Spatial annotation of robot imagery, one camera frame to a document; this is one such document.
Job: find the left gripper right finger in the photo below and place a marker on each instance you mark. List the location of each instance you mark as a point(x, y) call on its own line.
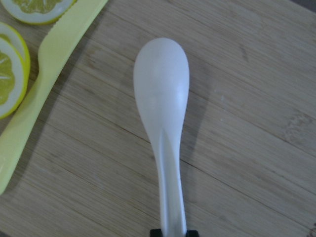
point(192, 233)

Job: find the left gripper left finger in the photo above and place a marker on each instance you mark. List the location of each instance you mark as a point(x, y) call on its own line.
point(156, 233)

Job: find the white plastic spoon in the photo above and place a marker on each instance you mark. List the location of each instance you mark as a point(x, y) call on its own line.
point(161, 86)

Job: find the bamboo cutting board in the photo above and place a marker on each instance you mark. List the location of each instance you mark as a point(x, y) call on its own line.
point(248, 151)

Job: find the yellow plastic knife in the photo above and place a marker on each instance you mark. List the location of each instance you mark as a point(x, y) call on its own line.
point(54, 51)

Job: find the lower lemon slice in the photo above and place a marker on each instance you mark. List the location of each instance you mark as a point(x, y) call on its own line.
point(13, 79)

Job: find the lemon slice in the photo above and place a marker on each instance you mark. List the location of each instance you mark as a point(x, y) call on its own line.
point(9, 34)
point(37, 12)
point(13, 79)

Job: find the upper lemon slice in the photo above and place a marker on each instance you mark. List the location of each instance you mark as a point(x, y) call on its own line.
point(37, 12)

